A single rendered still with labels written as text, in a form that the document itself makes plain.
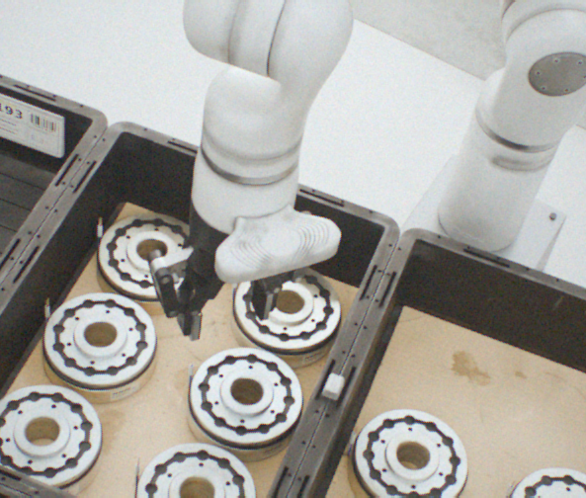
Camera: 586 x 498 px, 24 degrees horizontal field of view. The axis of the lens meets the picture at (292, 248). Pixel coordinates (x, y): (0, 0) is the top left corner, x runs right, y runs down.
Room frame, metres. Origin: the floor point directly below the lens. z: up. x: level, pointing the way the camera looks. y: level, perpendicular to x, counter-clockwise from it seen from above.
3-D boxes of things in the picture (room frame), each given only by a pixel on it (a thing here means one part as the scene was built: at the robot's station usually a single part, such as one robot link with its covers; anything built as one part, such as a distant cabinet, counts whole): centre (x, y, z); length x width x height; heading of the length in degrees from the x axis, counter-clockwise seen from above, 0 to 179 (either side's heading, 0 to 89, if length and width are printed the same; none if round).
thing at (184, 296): (0.62, 0.08, 1.02); 0.03 x 0.01 x 0.05; 122
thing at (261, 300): (0.66, 0.02, 1.01); 0.02 x 0.01 x 0.04; 32
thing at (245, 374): (0.66, 0.02, 0.86); 0.05 x 0.05 x 0.01
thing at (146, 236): (0.80, 0.13, 0.86); 0.05 x 0.05 x 0.01
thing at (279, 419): (0.66, 0.02, 0.86); 0.10 x 0.10 x 0.01
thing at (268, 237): (0.63, 0.03, 1.17); 0.11 x 0.09 x 0.06; 32
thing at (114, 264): (0.80, 0.13, 0.86); 0.10 x 0.10 x 0.01
